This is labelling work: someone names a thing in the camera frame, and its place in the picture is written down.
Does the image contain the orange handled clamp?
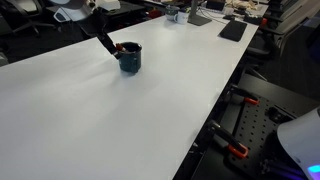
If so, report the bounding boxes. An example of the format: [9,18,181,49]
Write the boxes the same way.
[208,120,249,159]
[229,84,259,105]

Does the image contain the black keyboard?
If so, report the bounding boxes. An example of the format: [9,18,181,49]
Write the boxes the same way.
[219,20,247,42]

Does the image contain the white coffee mug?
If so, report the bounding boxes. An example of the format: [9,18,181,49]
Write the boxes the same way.
[174,12,189,25]

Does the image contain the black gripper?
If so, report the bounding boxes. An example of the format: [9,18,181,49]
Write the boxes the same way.
[79,8,121,59]

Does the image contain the red dry erase marker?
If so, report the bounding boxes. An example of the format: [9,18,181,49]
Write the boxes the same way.
[116,43,126,52]

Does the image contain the black office chair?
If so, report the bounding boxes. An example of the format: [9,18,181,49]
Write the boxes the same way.
[246,0,320,60]

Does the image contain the dark teal mug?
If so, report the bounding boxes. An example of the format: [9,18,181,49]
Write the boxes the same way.
[119,42,142,74]

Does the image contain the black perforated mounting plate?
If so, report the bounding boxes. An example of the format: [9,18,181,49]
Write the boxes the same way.
[226,97,302,180]

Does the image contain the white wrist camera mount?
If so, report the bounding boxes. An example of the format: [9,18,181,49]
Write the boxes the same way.
[96,0,121,11]

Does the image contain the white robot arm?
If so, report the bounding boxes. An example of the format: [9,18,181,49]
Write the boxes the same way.
[49,0,121,59]

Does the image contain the grey monitor stand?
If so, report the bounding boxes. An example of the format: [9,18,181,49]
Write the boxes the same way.
[188,0,211,26]

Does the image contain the near orange handled clamp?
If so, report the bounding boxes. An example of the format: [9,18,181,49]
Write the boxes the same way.
[208,120,249,159]

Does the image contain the green patterned mug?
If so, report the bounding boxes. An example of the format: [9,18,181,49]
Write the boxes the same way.
[165,5,179,21]

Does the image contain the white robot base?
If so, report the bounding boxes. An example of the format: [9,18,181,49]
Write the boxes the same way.
[277,107,320,180]

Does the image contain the far orange handled clamp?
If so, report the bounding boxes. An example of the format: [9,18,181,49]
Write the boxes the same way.
[229,84,259,105]

